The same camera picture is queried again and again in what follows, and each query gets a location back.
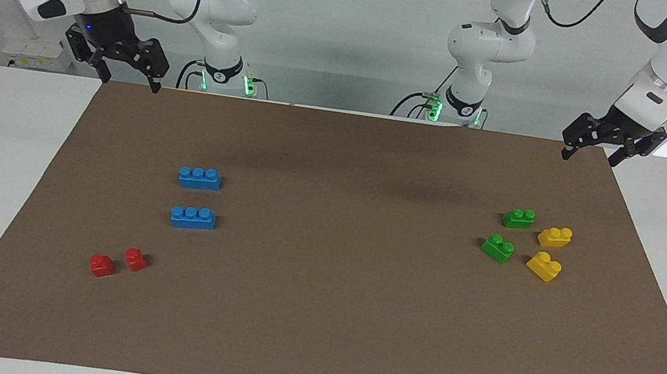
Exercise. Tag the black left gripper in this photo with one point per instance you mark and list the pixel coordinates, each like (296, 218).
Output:
(632, 128)

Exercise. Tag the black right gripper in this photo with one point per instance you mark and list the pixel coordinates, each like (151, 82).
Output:
(106, 30)

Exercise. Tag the green two-stud brick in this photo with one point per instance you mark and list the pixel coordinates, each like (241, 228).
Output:
(497, 249)
(518, 219)

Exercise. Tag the blue three-stud brick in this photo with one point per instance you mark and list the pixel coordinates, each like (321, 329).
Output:
(199, 180)
(192, 219)

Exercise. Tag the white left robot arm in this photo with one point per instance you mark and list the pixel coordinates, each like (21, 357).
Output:
(490, 46)

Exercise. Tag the yellow two-stud brick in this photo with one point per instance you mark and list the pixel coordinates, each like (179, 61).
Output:
(553, 237)
(543, 267)

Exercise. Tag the red one-stud brick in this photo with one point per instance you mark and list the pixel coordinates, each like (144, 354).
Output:
(101, 266)
(135, 260)

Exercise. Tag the brown paper mat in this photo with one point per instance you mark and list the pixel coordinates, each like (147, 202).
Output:
(333, 278)

